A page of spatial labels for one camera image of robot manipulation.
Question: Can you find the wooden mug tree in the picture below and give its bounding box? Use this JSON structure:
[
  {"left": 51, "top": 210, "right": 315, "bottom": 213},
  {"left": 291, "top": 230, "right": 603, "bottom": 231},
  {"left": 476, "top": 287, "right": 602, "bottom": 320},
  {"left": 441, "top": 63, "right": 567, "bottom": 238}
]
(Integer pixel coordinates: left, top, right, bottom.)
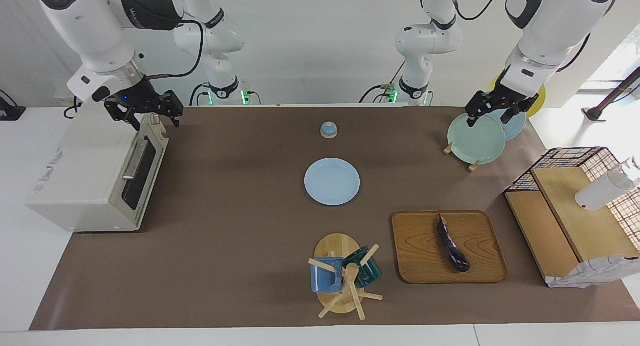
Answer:
[{"left": 308, "top": 233, "right": 384, "bottom": 320}]

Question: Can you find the brown table mat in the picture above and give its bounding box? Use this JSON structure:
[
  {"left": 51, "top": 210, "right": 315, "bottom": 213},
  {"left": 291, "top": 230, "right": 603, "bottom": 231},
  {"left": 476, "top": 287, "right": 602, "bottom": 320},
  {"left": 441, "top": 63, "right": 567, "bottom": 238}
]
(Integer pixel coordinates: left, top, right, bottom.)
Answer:
[{"left": 29, "top": 106, "right": 640, "bottom": 331}]

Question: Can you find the light blue round plate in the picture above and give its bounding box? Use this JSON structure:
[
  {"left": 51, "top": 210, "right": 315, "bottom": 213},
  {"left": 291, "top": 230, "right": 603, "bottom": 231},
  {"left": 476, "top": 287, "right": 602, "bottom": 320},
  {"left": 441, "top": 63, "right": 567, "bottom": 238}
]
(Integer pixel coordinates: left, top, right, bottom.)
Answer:
[{"left": 304, "top": 158, "right": 361, "bottom": 206}]

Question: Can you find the wooden step shelf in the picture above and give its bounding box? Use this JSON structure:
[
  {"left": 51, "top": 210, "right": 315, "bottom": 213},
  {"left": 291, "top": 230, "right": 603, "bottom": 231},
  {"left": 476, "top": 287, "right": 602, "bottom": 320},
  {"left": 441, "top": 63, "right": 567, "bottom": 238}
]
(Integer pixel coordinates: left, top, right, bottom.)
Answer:
[{"left": 505, "top": 167, "right": 640, "bottom": 285}]

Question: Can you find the black left arm base cable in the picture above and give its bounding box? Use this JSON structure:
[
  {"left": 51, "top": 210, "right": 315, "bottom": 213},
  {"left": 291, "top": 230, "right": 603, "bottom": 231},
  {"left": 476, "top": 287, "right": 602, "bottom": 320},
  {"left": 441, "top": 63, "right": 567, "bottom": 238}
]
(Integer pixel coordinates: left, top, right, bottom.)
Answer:
[{"left": 359, "top": 61, "right": 407, "bottom": 104}]

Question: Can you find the black arm base cable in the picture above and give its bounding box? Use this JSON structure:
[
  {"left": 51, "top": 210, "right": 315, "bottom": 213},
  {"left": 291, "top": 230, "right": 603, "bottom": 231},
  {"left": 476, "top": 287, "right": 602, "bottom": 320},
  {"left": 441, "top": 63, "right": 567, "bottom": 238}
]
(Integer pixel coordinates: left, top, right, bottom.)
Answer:
[
  {"left": 359, "top": 61, "right": 407, "bottom": 104},
  {"left": 189, "top": 82, "right": 212, "bottom": 106}
]

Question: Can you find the yellow plate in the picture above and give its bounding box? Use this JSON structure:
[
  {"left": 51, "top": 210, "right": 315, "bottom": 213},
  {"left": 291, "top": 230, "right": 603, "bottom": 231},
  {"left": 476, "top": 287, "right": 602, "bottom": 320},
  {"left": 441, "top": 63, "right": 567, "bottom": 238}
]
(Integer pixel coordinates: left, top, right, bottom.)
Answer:
[{"left": 489, "top": 73, "right": 547, "bottom": 118}]

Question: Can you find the pale blue racked plate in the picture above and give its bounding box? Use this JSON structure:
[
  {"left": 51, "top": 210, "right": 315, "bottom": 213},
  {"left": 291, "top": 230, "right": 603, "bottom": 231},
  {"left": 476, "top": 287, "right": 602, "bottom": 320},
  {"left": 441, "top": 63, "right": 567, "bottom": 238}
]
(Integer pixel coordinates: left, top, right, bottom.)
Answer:
[{"left": 487, "top": 108, "right": 527, "bottom": 141}]

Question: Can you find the square wooden tray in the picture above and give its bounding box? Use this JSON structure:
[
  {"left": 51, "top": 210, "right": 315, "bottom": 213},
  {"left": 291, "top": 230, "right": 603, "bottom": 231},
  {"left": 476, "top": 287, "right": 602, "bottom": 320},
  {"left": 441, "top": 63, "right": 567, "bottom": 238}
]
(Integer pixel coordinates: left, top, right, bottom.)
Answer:
[{"left": 391, "top": 210, "right": 510, "bottom": 284}]

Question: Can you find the black power cable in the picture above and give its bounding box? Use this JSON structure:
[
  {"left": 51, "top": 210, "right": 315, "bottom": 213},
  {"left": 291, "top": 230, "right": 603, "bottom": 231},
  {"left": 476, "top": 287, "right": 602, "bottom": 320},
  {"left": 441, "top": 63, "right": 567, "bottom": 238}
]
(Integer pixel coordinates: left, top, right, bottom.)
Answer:
[{"left": 63, "top": 96, "right": 84, "bottom": 119}]

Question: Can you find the black clamp device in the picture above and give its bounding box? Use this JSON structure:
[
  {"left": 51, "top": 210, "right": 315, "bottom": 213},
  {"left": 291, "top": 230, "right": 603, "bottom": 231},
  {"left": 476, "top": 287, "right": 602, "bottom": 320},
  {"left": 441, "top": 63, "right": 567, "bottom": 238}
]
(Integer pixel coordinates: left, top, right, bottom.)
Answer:
[{"left": 0, "top": 89, "right": 27, "bottom": 121}]

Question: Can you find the white power strip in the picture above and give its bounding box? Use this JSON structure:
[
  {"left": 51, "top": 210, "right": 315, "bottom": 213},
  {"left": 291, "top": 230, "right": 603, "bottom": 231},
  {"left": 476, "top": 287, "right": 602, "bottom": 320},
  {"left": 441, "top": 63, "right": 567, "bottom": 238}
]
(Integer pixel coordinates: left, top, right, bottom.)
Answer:
[{"left": 54, "top": 83, "right": 83, "bottom": 109}]

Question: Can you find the black stand pole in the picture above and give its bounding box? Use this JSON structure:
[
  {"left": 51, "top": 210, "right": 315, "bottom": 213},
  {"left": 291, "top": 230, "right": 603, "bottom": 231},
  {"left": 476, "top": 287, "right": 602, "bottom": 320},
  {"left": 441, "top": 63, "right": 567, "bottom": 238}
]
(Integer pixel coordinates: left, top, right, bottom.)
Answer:
[{"left": 582, "top": 66, "right": 640, "bottom": 122}]

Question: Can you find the white plastic bottle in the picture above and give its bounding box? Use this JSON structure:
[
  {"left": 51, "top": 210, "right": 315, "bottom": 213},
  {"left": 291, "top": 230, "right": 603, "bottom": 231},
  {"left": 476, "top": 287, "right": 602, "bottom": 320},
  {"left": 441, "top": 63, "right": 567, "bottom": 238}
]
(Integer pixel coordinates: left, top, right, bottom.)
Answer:
[{"left": 575, "top": 157, "right": 640, "bottom": 211}]

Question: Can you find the cream toaster oven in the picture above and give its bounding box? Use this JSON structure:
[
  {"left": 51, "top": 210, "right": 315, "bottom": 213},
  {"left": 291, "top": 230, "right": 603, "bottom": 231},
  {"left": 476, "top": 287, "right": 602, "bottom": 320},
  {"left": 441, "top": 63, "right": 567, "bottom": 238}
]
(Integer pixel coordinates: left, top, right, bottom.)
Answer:
[{"left": 26, "top": 112, "right": 170, "bottom": 232}]

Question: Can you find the white patterned cloth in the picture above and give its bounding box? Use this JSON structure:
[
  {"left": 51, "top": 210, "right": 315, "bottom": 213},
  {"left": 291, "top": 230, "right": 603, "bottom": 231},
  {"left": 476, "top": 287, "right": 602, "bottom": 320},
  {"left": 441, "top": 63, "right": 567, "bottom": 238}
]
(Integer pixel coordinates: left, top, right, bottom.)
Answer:
[{"left": 546, "top": 255, "right": 640, "bottom": 288}]

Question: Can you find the wooden plate rack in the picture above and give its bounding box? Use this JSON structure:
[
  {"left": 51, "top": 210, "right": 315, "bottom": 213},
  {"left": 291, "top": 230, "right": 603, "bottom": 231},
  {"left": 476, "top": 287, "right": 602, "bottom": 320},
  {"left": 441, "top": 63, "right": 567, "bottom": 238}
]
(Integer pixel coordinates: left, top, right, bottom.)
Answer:
[{"left": 443, "top": 142, "right": 482, "bottom": 172}]

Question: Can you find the dark purple eggplant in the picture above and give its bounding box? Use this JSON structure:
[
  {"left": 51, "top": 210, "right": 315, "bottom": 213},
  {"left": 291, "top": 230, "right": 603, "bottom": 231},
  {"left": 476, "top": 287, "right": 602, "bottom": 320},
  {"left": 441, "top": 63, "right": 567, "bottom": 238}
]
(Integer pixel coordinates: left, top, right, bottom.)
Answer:
[{"left": 436, "top": 213, "right": 471, "bottom": 272}]

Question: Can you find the black right arm base cable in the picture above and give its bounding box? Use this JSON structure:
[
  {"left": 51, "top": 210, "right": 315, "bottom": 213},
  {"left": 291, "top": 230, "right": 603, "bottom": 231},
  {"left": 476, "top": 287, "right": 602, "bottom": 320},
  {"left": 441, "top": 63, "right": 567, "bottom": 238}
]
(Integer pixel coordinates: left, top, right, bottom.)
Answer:
[{"left": 189, "top": 82, "right": 212, "bottom": 106}]

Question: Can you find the blue ceramic mug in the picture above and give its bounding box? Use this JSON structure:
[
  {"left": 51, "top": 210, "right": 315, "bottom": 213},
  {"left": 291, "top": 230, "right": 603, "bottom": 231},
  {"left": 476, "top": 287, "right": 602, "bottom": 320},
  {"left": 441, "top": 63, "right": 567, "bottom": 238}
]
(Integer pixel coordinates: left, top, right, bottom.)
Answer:
[{"left": 310, "top": 256, "right": 345, "bottom": 293}]

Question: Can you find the pale green plate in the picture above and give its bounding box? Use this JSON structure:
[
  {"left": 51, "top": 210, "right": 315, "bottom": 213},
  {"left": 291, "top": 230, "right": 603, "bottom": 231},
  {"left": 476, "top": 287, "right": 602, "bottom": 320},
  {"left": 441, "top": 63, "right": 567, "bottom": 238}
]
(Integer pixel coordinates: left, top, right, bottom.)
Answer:
[{"left": 447, "top": 113, "right": 507, "bottom": 165}]

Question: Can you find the dark teal glass mug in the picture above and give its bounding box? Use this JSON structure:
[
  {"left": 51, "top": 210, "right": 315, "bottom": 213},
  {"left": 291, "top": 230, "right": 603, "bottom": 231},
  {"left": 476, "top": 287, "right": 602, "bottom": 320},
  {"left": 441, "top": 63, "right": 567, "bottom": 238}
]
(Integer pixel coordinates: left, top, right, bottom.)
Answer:
[{"left": 343, "top": 246, "right": 383, "bottom": 288}]

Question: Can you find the black wire basket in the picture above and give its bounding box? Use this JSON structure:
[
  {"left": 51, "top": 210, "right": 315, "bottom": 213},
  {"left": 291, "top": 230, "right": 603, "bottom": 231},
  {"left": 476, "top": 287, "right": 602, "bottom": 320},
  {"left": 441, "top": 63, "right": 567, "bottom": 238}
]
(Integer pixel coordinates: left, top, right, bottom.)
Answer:
[{"left": 504, "top": 147, "right": 640, "bottom": 236}]

